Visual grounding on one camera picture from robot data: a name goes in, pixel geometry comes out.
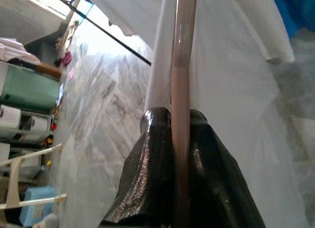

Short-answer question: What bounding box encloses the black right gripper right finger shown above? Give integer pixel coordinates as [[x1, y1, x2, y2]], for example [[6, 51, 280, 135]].
[[188, 109, 266, 228]]

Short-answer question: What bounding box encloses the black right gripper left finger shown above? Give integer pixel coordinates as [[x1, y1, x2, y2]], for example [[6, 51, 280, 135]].
[[99, 106, 177, 228]]

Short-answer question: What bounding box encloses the white t-shirt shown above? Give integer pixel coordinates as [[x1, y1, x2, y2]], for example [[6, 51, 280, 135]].
[[145, 6, 308, 228]]

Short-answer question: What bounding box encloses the pink plastic hanger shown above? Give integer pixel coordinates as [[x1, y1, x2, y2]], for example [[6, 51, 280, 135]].
[[169, 0, 199, 228]]

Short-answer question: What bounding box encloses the light blue box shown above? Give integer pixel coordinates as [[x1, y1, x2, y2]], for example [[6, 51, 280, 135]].
[[19, 186, 56, 226]]

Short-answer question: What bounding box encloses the beige plastic chair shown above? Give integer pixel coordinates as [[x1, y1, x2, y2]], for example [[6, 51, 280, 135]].
[[0, 143, 68, 211]]

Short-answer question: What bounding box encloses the grey drawer storage cart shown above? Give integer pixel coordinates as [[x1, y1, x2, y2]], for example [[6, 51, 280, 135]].
[[0, 104, 54, 145]]

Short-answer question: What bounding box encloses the red cloth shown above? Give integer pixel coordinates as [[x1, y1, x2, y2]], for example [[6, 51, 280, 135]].
[[61, 52, 72, 66]]

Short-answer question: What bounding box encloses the black metal drying rack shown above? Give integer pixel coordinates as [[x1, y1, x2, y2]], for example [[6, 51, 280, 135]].
[[50, 0, 152, 66]]

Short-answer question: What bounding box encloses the green plastic bin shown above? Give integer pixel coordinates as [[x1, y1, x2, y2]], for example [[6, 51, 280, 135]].
[[0, 65, 61, 113]]

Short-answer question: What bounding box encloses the pale grey shirt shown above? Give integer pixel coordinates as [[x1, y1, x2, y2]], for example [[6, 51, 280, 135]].
[[83, 0, 296, 110]]

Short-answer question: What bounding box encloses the blue shirt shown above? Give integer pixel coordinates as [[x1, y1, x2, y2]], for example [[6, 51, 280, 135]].
[[270, 0, 315, 39]]

